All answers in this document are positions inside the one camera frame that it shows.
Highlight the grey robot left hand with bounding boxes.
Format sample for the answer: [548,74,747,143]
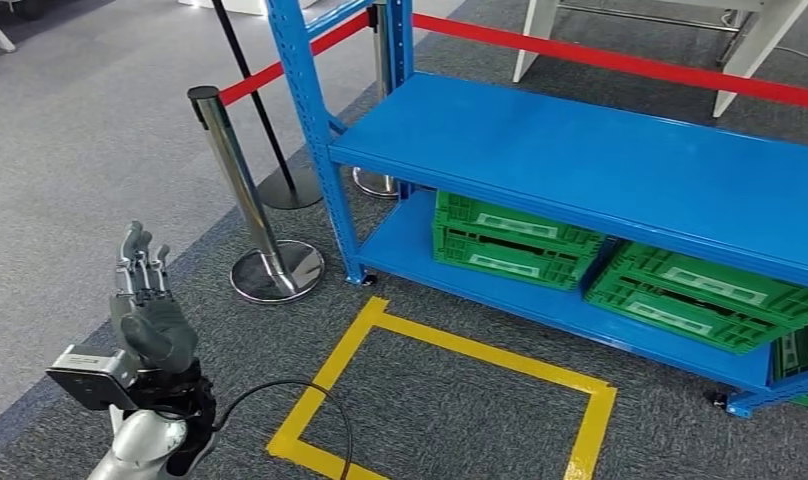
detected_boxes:
[109,220,200,376]

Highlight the blue metal shelf rack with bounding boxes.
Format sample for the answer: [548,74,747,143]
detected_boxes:
[264,0,808,420]

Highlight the grey metal bar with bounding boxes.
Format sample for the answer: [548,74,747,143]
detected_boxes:
[187,86,326,306]

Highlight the thin black rod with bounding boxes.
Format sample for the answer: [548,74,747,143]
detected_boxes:
[210,0,324,211]

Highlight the red barrier belt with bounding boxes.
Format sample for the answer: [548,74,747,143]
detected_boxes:
[218,9,372,109]
[411,13,808,113]

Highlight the green plastic crate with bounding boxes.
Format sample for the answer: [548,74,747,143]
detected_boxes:
[771,321,808,412]
[432,190,606,293]
[584,241,808,356]

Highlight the white desk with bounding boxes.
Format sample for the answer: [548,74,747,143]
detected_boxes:
[511,0,808,119]

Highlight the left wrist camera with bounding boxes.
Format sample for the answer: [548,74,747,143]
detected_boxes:
[46,344,142,412]

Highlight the black tether cable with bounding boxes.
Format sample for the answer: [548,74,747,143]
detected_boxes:
[215,378,354,480]

